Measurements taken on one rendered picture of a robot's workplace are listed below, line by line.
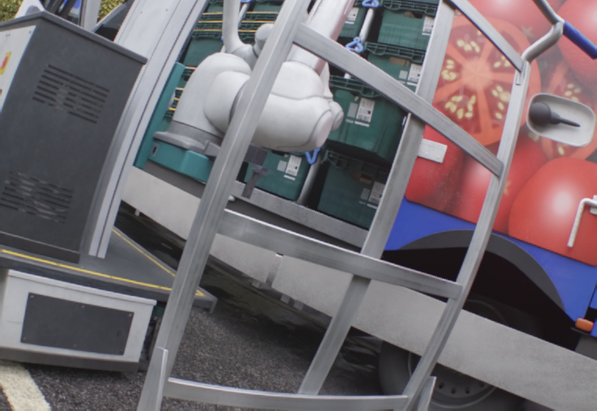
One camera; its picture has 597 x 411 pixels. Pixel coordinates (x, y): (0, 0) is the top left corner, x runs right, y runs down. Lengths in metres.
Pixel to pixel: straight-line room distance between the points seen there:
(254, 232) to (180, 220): 1.93
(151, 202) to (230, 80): 1.56
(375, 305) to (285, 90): 0.90
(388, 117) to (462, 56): 0.41
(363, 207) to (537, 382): 1.13
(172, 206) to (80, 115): 1.56
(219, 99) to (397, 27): 1.28
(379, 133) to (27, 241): 1.30
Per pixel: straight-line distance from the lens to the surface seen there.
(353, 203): 2.18
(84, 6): 4.88
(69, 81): 1.12
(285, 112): 1.24
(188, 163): 1.28
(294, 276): 2.06
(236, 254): 2.27
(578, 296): 1.66
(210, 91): 1.32
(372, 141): 1.89
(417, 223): 1.84
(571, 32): 1.11
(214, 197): 0.61
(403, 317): 1.81
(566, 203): 1.69
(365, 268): 0.77
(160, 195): 2.74
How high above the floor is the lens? 0.65
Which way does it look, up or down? 1 degrees up
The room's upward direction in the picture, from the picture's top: 21 degrees clockwise
